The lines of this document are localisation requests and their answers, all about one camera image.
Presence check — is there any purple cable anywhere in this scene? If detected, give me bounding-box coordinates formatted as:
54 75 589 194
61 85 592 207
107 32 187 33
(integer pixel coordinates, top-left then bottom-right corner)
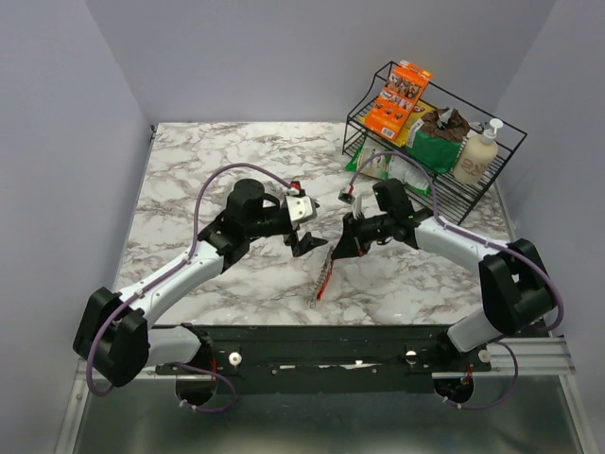
347 150 566 411
84 163 303 413

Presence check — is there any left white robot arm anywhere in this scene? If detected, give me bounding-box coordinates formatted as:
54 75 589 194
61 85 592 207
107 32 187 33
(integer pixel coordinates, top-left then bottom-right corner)
73 179 325 387

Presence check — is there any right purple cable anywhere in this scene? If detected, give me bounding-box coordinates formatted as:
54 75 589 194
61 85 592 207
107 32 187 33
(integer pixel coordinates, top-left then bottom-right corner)
347 150 566 411

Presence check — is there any black wire shelf rack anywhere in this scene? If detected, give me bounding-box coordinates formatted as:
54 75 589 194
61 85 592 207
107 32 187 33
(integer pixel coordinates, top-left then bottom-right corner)
342 61 527 224

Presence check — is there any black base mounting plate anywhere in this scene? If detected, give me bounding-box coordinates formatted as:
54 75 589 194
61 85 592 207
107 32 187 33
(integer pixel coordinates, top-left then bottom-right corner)
96 323 511 396

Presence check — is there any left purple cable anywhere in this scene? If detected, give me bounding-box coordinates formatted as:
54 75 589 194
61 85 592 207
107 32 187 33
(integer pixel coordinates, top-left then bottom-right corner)
84 163 303 413

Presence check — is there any green and brown bag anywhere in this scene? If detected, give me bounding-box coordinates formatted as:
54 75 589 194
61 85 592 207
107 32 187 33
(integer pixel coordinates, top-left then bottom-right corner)
406 108 470 174

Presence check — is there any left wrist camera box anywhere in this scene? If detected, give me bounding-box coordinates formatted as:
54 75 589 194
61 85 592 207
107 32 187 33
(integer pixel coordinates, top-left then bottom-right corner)
285 195 318 226

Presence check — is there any cream pump soap bottle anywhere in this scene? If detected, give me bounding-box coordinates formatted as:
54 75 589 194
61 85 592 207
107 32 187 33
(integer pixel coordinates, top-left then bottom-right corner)
452 118 504 184

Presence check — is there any yellow snack packet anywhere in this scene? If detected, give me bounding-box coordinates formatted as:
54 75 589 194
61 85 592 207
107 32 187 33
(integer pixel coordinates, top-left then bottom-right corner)
393 100 435 147

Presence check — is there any white green pouch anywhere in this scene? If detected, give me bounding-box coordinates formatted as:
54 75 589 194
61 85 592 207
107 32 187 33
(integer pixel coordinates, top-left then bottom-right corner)
345 140 431 195

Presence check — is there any right aluminium extrusion rail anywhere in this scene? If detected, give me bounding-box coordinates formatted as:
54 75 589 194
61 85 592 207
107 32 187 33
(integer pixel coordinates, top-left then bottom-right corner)
434 336 576 379

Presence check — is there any metal keyring coil red holder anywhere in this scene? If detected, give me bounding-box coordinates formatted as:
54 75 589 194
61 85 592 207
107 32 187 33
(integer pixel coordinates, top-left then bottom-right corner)
308 246 335 309

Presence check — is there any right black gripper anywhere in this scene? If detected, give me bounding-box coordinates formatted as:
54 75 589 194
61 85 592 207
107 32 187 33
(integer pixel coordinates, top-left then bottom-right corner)
331 210 393 260

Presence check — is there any orange snack box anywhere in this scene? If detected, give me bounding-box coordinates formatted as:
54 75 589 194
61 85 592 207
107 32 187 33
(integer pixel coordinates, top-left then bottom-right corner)
364 61 432 140

